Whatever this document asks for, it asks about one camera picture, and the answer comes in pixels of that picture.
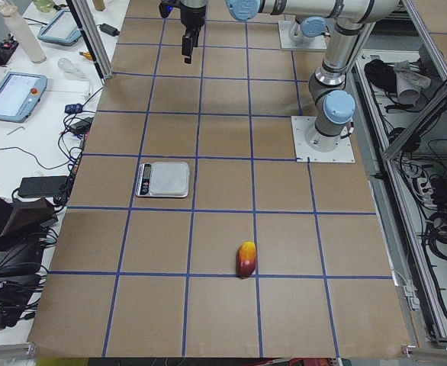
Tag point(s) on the black laptop power brick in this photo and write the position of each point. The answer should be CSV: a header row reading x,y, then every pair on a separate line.
x,y
41,186

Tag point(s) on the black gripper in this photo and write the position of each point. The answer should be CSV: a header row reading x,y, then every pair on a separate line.
x,y
192,16

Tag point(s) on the aluminium frame post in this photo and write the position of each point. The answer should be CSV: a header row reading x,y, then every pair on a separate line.
x,y
86,24

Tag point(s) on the red yellow mango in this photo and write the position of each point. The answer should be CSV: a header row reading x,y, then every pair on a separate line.
x,y
246,259

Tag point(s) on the clear light bulb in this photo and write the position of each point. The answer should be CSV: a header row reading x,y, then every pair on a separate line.
x,y
68,67

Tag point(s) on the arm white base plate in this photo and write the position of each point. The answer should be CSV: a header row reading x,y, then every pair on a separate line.
x,y
317,44
311,146

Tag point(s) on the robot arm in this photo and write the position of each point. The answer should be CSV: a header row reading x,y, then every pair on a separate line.
x,y
335,106
307,28

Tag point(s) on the far teach pendant tablet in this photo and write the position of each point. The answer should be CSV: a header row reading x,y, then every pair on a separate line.
x,y
62,30

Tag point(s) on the teach pendant tablet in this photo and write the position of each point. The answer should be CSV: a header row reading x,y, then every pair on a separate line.
x,y
19,95
62,30

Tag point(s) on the black power adapter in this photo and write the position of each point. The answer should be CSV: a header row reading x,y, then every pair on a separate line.
x,y
109,30

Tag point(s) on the silver digital kitchen scale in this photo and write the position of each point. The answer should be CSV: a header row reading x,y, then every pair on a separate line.
x,y
163,179

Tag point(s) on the near teach pendant tablet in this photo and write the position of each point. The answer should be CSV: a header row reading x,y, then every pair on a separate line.
x,y
19,95

